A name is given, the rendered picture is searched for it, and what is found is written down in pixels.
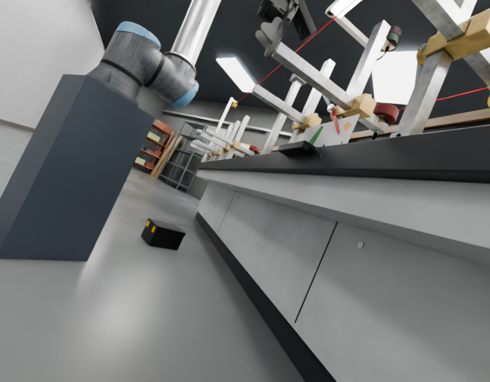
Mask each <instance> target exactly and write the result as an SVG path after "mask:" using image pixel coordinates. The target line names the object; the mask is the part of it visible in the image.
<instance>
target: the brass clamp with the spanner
mask: <svg viewBox="0 0 490 382"><path fill-rule="evenodd" d="M375 106H376V101H375V100H374V99H372V98H371V97H370V96H369V95H367V94H366V93H364V94H362V95H359V96H356V97H354V103H353V105H352V107H351V108H349V109H346V110H343V109H342V108H340V107H339V106H338V105H337V106H336V110H335V112H336V117H338V116H341V115H343V116H345V117H350V116H354V115H357V114H360V116H359V118H358V120H360V119H364V118H367V117H371V115H372V113H373V110H374V108H375Z"/></svg>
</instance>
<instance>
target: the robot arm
mask: <svg viewBox="0 0 490 382"><path fill-rule="evenodd" d="M220 1H221V0H192V3H191V5H190V7H189V9H188V12H187V14H186V17H185V19H184V21H183V24H182V26H181V27H180V30H179V32H178V35H177V37H176V40H175V42H174V44H173V47H172V49H171V51H170V52H165V53H164V54H162V53H161V52H160V51H159V50H160V49H161V44H160V42H159V41H158V39H157V38H156V37H155V36H154V35H153V34H152V33H151V32H149V31H147V29H146V28H144V27H141V26H140V25H138V24H136V23H133V22H128V21H124V22H122V23H121V24H120V25H119V27H118V28H117V30H115V31H114V35H113V37H112V39H111V41H110V43H109V45H108V47H107V49H106V51H105V53H104V55H103V57H102V59H101V61H100V63H99V64H98V66H97V67H95V68H94V69H93V70H91V71H90V72H88V73H87V74H86V75H89V76H90V77H92V78H93V79H95V80H97V81H98V82H100V83H101V84H103V85H104V86H106V87H107V88H109V89H111V90H112V91H114V92H115V93H116V94H118V95H120V96H122V97H123V98H125V99H126V100H127V101H129V102H131V103H133V104H134V105H135V106H137V107H139V91H140V89H141V87H142V86H144V87H145V88H146V89H148V90H150V91H151V92H153V93H154V94H155V95H157V96H159V97H160V98H162V99H163V100H164V101H166V102H168V103H169V104H170V105H172V106H174V107H176V108H183V107H185V106H186V105H187V104H189V103H190V102H191V101H192V99H193V98H194V97H195V94H196V93H197V91H198V82H197V81H196V80H194V79H195V75H196V69H195V67H194V66H195V62H196V61H197V58H198V55H199V53H200V51H201V48H202V46H203V44H204V41H205V38H206V36H207V34H208V31H209V29H210V27H211V24H212V21H213V19H214V16H215V14H216V12H217V9H218V7H219V4H220ZM256 16H257V17H259V18H260V19H261V20H265V21H266V22H267V23H266V22H263V23H262V24H261V30H258V31H257V32H256V33H255V36H256V38H257V40H258V41H259V42H260V43H261V45H262V46H263V47H264V48H265V50H266V51H265V53H264V57H265V58H266V57H268V56H269V55H272V53H273V52H274V50H275V49H276V47H277V46H278V44H279V42H280V40H281V38H282V37H283V35H284V34H285V32H286V30H287V28H288V26H289V24H290V23H291V21H292V22H293V24H294V26H295V29H296V30H297V33H298V35H299V37H300V40H301V41H302V42H303V41H305V40H306V39H308V38H309V37H310V36H312V35H313V34H314V33H315V32H316V28H315V26H314V23H313V21H312V19H311V16H310V14H309V12H308V9H307V6H306V4H305V3H304V0H262V3H261V6H260V7H259V9H258V11H257V14H256Z"/></svg>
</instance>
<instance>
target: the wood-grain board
mask: <svg viewBox="0 0 490 382"><path fill-rule="evenodd" d="M486 120H490V108H487V109H482V110H478V111H470V112H466V113H461V114H453V115H449V116H444V117H437V118H433V119H428V121H427V122H426V126H425V127H424V129H429V128H435V127H444V126H450V125H455V124H465V123H471V122H477V121H486ZM397 128H398V125H394V126H390V127H388V128H387V130H386V132H385V133H381V134H377V136H382V135H388V134H392V133H395V132H396V130H397ZM372 136H373V131H371V130H365V131H360V132H356V133H352V134H351V137H350V139H349V140H352V139H362V138H367V137H372ZM278 148H279V146H277V147H273V149H272V151H271V152H273V151H277V150H278Z"/></svg>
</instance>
